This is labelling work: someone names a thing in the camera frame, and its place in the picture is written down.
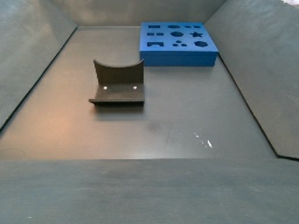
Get black curved holder stand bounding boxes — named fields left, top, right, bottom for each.
left=88, top=60, right=146, bottom=105

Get blue shape-sorting block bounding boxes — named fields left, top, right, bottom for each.
left=139, top=22, right=219, bottom=67

